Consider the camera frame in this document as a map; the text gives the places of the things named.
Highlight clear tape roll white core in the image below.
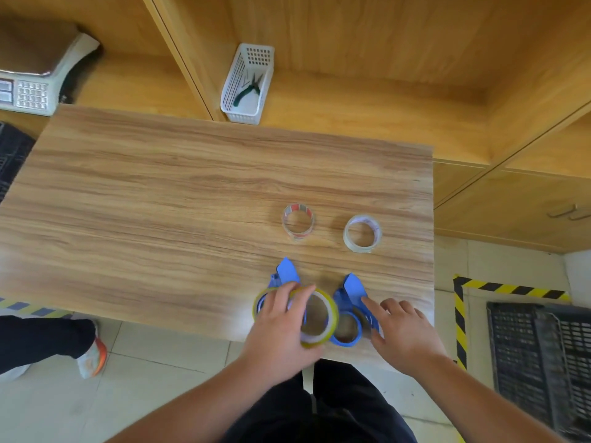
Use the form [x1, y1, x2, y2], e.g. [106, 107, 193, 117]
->
[343, 214, 383, 253]

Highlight white weighing scale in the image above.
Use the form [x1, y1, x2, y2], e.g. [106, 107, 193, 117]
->
[0, 17, 101, 117]

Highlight green-handled pliers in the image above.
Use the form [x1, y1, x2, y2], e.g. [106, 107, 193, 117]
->
[233, 72, 264, 108]

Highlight person's left forearm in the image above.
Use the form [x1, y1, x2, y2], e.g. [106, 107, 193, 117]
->
[105, 360, 301, 443]

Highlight person's black trousers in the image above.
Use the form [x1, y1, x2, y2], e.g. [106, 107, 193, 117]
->
[221, 358, 419, 443]

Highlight blue tape dispenser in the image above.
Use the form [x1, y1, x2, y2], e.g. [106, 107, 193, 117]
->
[329, 273, 380, 348]
[256, 257, 308, 325]

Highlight black plastic crate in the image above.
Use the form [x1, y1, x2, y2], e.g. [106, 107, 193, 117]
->
[0, 122, 36, 202]
[487, 301, 591, 442]

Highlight person's left hand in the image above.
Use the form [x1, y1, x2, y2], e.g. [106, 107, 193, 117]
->
[239, 281, 325, 389]

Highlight large yellow tape roll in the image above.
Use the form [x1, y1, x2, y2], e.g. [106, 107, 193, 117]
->
[252, 286, 340, 349]

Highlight person's right forearm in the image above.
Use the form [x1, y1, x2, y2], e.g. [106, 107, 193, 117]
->
[408, 355, 568, 443]

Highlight clear tape roll red core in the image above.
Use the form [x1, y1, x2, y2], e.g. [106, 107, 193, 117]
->
[282, 203, 317, 241]

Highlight white plastic basket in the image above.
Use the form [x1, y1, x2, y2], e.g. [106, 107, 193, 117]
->
[220, 43, 275, 126]

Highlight blue yellow floor tape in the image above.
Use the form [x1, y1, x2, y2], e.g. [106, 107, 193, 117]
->
[0, 297, 73, 319]

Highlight wooden shelf cabinet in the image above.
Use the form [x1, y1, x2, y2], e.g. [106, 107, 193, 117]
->
[0, 0, 591, 254]

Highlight person's right hand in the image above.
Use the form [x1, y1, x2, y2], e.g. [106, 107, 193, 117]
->
[361, 296, 448, 377]

